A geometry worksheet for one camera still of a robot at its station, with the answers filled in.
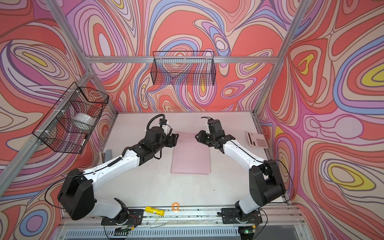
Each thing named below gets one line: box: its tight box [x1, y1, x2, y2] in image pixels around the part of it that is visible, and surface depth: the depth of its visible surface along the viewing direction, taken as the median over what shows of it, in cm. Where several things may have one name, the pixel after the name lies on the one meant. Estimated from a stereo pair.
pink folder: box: [170, 131, 211, 175], surface depth 92 cm
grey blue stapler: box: [104, 149, 112, 163], surface depth 97 cm
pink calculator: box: [246, 131, 268, 149], surface depth 103 cm
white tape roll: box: [72, 113, 96, 126], surface depth 75 cm
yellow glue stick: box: [145, 206, 165, 216], surface depth 76 cm
